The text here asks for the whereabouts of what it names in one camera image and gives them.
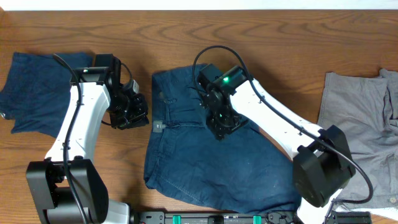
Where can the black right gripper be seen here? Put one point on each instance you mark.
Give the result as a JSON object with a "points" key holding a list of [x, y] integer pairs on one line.
{"points": [[219, 129]]}

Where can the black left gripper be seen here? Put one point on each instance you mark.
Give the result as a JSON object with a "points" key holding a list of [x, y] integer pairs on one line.
{"points": [[132, 119]]}

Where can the grey button shirt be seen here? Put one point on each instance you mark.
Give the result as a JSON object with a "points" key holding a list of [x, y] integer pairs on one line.
{"points": [[365, 109]]}

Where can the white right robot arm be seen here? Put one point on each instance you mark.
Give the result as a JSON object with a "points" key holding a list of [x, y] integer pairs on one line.
{"points": [[321, 157]]}

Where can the dark blue denim shorts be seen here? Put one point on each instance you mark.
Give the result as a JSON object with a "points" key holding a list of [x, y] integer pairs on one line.
{"points": [[244, 172]]}

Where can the folded navy blue garment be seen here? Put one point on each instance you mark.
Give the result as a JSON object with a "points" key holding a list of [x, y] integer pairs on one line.
{"points": [[36, 94]]}

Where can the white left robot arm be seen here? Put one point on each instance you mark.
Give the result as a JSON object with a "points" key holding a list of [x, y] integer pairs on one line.
{"points": [[65, 186]]}

